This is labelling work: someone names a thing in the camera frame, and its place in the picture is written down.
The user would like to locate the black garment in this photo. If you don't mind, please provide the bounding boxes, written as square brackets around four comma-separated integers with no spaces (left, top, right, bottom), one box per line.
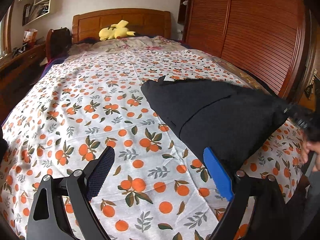
[141,78,289,174]

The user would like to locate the wooden bedroom door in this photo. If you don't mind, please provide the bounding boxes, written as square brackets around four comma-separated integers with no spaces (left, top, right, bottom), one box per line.
[293,11,319,111]

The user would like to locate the person's right hand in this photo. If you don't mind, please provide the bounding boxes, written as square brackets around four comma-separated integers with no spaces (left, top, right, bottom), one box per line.
[299,132,320,172]

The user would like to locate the beige patterned mattress edge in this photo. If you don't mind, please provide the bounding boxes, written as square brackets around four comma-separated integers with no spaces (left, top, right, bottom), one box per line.
[210,56,273,94]

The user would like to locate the orange-print white bed sheet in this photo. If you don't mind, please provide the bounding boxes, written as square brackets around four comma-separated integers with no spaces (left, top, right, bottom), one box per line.
[0,48,304,240]

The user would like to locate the wooden louvered wardrobe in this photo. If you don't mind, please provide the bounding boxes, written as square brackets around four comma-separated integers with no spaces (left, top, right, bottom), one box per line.
[183,0,311,100]

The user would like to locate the wooden desk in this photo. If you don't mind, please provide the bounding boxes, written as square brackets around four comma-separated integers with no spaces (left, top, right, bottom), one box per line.
[1,44,46,121]

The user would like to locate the floral quilt at bed head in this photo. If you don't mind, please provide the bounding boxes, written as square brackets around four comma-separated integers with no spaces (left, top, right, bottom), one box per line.
[68,35,190,55]

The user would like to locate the dark wooden chair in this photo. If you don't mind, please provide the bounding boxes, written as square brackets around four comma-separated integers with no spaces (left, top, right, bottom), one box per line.
[46,27,72,62]

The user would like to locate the orange white bag on desk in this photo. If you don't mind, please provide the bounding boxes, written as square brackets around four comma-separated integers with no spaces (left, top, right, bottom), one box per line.
[23,29,37,44]

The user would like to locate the yellow Pikachu plush toy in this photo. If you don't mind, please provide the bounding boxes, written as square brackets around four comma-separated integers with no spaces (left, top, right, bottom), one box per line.
[99,20,136,41]

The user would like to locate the wooden headboard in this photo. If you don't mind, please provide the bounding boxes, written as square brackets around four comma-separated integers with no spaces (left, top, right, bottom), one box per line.
[71,8,172,45]

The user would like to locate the dark tag on door handle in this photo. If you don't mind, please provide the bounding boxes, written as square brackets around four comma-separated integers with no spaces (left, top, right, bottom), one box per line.
[304,85,313,99]

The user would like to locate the brass door handle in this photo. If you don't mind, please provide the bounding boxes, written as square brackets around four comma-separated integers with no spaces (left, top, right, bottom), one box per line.
[310,69,320,85]

